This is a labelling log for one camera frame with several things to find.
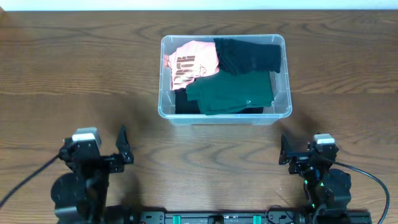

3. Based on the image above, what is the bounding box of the dark navy garment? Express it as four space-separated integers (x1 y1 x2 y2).
213 38 282 75

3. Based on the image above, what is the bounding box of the pink printed t-shirt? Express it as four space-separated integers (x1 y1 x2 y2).
164 40 219 90

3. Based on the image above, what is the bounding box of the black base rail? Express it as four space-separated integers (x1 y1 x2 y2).
105 207 373 224

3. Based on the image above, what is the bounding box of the black cable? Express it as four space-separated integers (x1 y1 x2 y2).
329 158 391 224
0 154 62 209

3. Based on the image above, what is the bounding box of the right black cable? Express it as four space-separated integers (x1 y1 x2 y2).
329 158 391 224

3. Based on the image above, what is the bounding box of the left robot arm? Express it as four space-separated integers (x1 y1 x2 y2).
50 126 134 223

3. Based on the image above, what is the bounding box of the black sweater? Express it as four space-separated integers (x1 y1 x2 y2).
174 88 264 114

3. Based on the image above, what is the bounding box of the clear plastic storage bin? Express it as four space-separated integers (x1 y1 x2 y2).
158 34 293 126

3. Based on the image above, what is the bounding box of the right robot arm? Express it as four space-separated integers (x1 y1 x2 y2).
279 134 351 215

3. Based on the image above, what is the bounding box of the left black cable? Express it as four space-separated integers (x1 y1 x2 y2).
0 154 62 209

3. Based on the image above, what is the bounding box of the dark green garment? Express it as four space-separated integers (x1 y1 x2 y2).
186 70 274 116

